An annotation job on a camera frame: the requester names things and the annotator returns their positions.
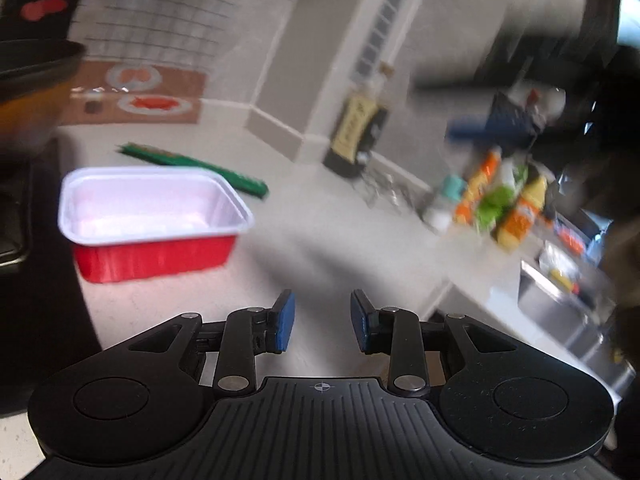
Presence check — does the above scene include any black pegboard rack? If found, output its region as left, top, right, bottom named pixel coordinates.
left=487, top=87, right=543, bottom=148

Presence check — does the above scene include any black wok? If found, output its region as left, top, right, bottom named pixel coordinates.
left=0, top=39, right=87, bottom=161

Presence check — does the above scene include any yellow sauce bottle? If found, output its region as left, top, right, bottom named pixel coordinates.
left=495, top=175, right=548, bottom=253

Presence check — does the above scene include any orange sauce bottle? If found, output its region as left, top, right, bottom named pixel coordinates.
left=452, top=147, right=503, bottom=226

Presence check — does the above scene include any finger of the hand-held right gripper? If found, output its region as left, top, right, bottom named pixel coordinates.
left=412, top=25, right=556, bottom=92
left=446, top=110, right=543, bottom=142

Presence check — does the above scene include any slatted wall vent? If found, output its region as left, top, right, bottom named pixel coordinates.
left=352, top=0, right=423, bottom=83

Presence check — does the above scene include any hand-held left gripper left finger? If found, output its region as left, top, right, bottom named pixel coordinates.
left=129, top=289, right=297, bottom=397

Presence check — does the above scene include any green plastic packet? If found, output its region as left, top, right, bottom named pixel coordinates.
left=475, top=165, right=528, bottom=233

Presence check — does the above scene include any printed kitchen wall sticker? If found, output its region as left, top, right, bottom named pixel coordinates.
left=0, top=0, right=308, bottom=126

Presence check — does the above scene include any stainless steel sink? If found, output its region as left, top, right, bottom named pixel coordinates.
left=517, top=255, right=636, bottom=396

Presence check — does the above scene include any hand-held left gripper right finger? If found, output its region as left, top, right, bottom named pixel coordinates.
left=350, top=289, right=518, bottom=397

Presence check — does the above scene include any red foil tray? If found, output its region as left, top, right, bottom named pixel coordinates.
left=57, top=166, right=256, bottom=284

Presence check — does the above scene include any green paper packet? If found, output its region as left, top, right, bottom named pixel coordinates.
left=116, top=146, right=269, bottom=201
left=120, top=142, right=261, bottom=186

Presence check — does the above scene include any dark soy sauce bottle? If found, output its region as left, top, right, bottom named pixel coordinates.
left=322, top=62, right=393, bottom=181

